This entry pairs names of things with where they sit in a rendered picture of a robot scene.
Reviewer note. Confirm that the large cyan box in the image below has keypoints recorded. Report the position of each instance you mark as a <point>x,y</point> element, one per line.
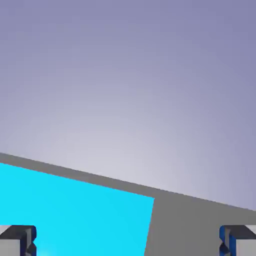
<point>80,216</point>

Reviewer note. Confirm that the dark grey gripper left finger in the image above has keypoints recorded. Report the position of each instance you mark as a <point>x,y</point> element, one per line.
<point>18,238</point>

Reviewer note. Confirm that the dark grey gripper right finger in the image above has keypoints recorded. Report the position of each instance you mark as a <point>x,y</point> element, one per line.
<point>238,238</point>

